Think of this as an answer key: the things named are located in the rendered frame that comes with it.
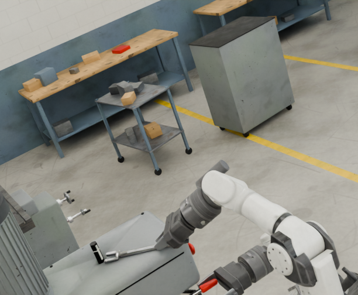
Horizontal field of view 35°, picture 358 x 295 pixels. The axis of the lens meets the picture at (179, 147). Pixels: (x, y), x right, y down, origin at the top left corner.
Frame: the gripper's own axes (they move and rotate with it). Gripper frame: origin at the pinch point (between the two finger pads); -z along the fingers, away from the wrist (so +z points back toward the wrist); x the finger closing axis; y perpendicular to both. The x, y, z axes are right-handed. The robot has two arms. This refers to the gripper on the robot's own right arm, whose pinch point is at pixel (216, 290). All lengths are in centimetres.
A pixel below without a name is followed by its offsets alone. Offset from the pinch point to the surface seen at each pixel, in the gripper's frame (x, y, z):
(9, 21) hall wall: -665, -7, 94
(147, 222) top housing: -20.0, -19.0, -5.9
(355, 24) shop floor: -521, 168, 540
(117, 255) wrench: -11.4, -19.7, -19.5
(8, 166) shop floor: -645, 167, 7
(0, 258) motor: -6, -40, -46
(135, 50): -585, 80, 218
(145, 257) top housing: -4.6, -19.0, -14.0
